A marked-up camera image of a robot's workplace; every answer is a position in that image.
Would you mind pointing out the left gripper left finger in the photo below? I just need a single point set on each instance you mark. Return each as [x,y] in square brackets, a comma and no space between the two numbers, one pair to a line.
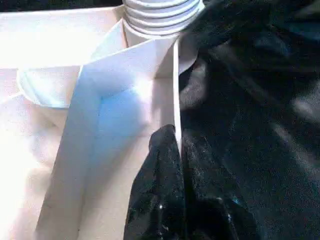
[157,190]

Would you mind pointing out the white plastic table leg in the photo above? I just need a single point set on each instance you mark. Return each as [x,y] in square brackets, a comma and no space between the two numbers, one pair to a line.
[162,15]

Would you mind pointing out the black plastic mat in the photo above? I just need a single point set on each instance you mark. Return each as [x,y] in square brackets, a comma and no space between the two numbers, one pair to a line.
[260,125]

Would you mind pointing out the white plastic table top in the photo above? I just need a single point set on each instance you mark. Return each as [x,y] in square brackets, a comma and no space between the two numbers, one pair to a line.
[75,125]

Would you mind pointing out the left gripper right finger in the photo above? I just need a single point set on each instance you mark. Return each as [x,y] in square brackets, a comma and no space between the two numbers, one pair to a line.
[215,200]

